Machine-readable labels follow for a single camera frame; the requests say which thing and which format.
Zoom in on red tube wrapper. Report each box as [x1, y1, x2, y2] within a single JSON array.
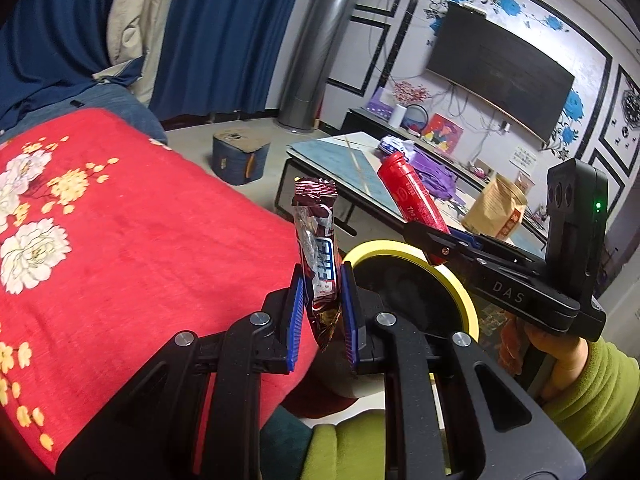
[[378, 152, 450, 266]]

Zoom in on dark blue right curtain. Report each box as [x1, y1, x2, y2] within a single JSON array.
[[150, 0, 295, 120]]

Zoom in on blue sofa cover towel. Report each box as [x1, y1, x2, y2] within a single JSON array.
[[1, 82, 168, 144]]

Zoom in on colourful picture frame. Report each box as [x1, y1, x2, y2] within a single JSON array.
[[422, 114, 463, 155]]

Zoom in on brown paper bag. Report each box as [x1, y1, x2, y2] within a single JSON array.
[[461, 174, 527, 240]]

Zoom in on silver tower air conditioner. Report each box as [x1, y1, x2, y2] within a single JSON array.
[[278, 0, 357, 132]]

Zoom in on dark blue curtain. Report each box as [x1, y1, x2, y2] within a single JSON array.
[[150, 0, 295, 120], [1, 0, 143, 136]]

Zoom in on green sleeve right forearm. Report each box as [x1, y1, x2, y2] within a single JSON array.
[[544, 339, 639, 466]]

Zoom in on blue storage stool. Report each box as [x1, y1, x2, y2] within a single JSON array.
[[209, 129, 270, 185]]

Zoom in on tissue pack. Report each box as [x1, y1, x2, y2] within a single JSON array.
[[378, 136, 414, 159]]

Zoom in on red chocolate bar wrapper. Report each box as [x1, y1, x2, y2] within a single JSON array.
[[292, 178, 342, 351]]

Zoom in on black tv cabinet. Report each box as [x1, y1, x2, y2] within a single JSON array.
[[340, 108, 490, 191]]

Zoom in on round blue ornament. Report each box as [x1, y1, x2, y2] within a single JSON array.
[[401, 104, 430, 136]]

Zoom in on person's right hand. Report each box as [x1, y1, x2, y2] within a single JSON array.
[[498, 313, 589, 401]]

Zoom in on yellow rimmed trash bin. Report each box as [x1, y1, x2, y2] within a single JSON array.
[[343, 240, 480, 340]]

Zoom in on red floral blanket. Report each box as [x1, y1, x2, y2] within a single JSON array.
[[1, 108, 299, 472]]

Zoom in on white vase red flowers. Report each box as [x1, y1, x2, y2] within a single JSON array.
[[390, 81, 430, 128]]

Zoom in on glass top coffee table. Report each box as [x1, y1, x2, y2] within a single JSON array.
[[274, 132, 546, 257]]

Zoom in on dark blue left curtain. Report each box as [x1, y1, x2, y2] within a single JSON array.
[[1, 0, 143, 136]]

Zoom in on wall mounted television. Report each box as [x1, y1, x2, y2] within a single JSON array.
[[426, 3, 574, 142]]

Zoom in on purple bag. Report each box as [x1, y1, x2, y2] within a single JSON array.
[[402, 141, 463, 204]]

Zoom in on beige curtain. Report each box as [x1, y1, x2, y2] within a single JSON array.
[[93, 0, 172, 105]]

